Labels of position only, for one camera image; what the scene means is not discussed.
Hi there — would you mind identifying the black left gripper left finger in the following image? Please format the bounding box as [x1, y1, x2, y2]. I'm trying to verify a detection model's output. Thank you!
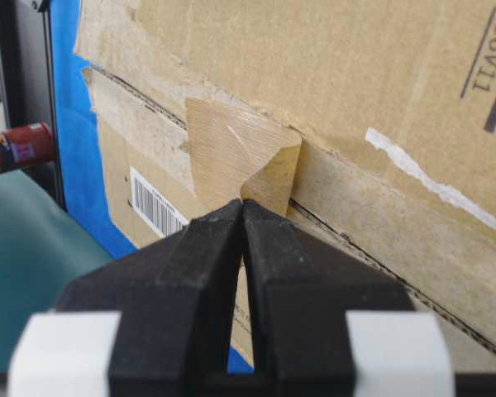
[56, 199, 242, 396]

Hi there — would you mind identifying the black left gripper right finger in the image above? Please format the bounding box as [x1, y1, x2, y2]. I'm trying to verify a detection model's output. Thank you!
[243, 199, 414, 396]

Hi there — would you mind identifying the brown packing tape strip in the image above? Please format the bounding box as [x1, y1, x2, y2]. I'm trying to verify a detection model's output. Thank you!
[186, 98, 303, 217]

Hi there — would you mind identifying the brown cardboard box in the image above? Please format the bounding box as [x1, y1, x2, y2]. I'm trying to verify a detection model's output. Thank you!
[74, 1, 496, 371]

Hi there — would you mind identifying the blue table mat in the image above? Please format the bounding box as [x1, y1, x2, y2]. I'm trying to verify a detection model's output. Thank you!
[49, 0, 253, 375]

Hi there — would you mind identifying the red cylindrical canister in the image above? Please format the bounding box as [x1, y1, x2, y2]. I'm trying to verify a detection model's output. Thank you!
[0, 122, 55, 174]

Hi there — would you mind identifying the black aluminium frame rail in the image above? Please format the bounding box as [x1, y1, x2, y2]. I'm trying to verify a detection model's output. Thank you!
[0, 1, 66, 208]

